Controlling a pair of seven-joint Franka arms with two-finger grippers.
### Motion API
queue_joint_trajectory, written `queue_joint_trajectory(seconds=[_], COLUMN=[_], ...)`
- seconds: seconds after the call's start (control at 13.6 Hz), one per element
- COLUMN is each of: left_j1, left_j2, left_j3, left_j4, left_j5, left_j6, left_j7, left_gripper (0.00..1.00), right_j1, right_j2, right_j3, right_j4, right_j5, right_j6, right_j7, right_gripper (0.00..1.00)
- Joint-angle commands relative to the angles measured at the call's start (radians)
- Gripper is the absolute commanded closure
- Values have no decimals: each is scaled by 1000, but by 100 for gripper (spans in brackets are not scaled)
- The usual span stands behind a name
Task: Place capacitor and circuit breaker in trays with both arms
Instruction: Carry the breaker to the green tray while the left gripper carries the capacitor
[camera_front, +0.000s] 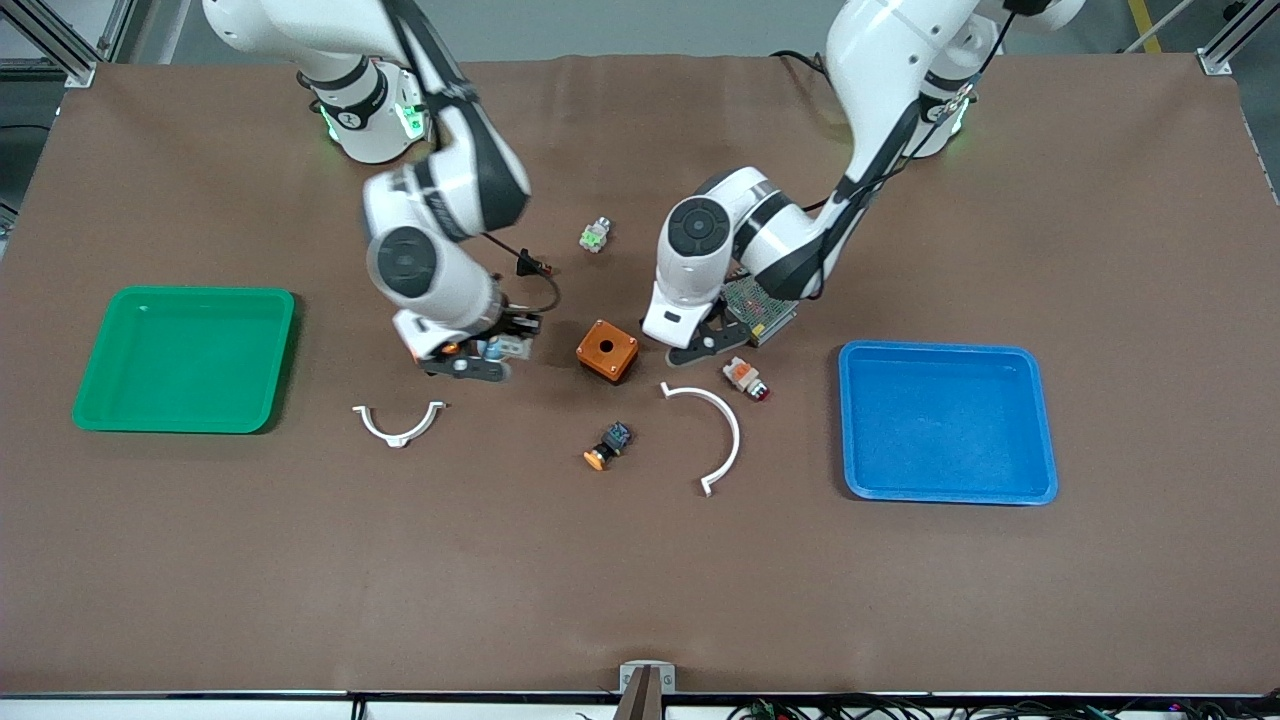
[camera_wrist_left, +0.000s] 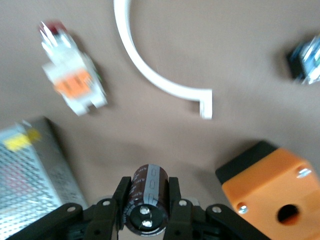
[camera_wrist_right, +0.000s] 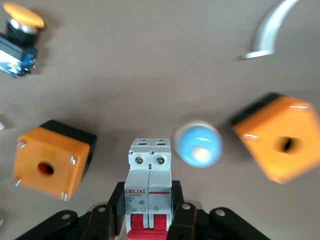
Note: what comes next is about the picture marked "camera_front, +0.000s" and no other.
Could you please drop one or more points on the blue dome button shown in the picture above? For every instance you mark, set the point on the blue dome button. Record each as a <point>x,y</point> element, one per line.
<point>491,349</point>

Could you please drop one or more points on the small white curved bracket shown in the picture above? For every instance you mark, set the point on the small white curved bracket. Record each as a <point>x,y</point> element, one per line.
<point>398,433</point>

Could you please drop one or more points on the orange button box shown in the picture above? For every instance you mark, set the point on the orange button box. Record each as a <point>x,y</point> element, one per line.
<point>450,348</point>
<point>607,351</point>

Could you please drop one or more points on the green white push button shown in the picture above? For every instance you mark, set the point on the green white push button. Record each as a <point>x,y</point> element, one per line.
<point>595,235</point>

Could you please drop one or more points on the green plastic tray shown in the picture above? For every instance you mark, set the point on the green plastic tray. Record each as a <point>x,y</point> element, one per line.
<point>185,362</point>

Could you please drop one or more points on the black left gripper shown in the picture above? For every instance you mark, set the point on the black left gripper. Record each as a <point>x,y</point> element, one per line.
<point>722,306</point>

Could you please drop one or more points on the black red switch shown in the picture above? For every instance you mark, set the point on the black red switch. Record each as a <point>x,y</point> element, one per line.
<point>533,266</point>

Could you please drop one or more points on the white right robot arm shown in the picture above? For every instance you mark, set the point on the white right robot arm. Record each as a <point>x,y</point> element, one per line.
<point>440,270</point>

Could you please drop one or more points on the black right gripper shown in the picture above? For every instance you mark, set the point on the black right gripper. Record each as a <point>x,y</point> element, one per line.
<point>519,323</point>

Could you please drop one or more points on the metal mesh power supply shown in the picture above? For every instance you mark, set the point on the metal mesh power supply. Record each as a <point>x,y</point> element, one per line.
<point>765,305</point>

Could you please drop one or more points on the orange white red indicator lamp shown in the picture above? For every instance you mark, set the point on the orange white red indicator lamp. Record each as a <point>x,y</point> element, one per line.
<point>745,378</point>

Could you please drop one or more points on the blue plastic tray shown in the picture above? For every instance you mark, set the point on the blue plastic tray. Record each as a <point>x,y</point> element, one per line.
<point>945,425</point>

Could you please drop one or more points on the aluminium frame post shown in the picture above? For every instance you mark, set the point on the aluminium frame post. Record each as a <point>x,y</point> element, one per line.
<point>1235,40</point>
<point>60,45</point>

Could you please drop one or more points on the large white curved bracket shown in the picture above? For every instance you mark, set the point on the large white curved bracket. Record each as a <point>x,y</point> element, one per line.
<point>730,425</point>

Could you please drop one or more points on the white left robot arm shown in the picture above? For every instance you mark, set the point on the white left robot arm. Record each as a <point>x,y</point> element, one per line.
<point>700,260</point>

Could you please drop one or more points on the white red circuit breaker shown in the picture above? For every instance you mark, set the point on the white red circuit breaker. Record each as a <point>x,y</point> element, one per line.
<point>516,347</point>

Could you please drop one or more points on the orange push button blue base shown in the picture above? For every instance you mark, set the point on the orange push button blue base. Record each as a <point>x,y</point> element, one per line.
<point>609,446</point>

